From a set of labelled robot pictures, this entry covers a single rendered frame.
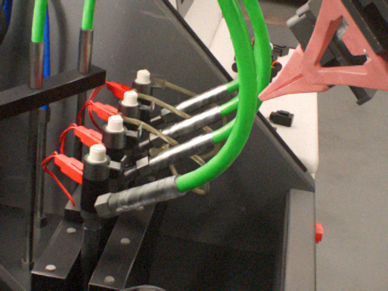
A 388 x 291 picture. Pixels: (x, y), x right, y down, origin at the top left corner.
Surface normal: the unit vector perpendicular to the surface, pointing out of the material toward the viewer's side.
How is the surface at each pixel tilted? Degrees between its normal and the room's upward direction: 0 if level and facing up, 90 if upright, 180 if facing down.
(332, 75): 110
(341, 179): 0
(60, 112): 90
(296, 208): 0
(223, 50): 0
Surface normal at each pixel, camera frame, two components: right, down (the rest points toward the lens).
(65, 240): 0.13, -0.90
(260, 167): -0.14, 0.41
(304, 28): -0.37, 0.35
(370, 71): -0.81, 0.53
